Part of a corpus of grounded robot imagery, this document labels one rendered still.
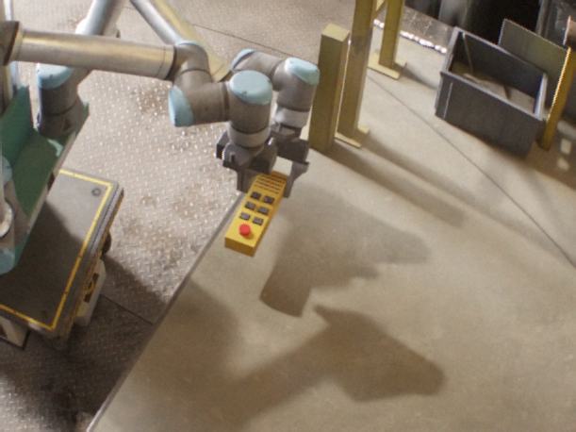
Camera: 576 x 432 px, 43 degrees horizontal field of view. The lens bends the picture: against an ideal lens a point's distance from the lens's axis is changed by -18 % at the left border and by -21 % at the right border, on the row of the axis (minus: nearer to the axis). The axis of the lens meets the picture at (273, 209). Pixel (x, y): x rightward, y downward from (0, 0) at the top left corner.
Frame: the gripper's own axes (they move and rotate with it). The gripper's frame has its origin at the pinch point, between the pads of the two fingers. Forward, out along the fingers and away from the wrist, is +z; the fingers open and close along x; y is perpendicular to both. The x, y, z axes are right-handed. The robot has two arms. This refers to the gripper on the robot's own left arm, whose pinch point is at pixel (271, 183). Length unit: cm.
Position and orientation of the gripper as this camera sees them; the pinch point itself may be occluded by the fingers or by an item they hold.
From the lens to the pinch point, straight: 227.9
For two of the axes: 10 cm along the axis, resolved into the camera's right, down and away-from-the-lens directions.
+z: -2.4, 8.9, 3.9
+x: -9.3, -3.3, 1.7
